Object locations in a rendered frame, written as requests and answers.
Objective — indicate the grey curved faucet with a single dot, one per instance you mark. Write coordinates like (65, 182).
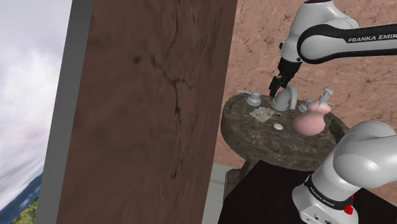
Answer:
(282, 100)

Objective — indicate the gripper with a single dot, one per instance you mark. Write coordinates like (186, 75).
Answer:
(287, 66)

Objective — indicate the small white oval soap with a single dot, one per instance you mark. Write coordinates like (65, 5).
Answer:
(278, 126)

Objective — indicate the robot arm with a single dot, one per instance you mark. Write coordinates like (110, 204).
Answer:
(356, 158)

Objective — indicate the brown wooden door grey frame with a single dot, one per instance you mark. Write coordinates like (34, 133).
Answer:
(142, 118)

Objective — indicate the pink soap dispenser bottle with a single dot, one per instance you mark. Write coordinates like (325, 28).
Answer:
(310, 122)

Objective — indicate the speckled grey sponge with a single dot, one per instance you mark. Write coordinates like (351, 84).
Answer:
(261, 114)

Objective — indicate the dark robot stand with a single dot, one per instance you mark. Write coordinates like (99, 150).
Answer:
(263, 195)

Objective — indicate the dark stone pedestal sink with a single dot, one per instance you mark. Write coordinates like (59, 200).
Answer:
(266, 139)

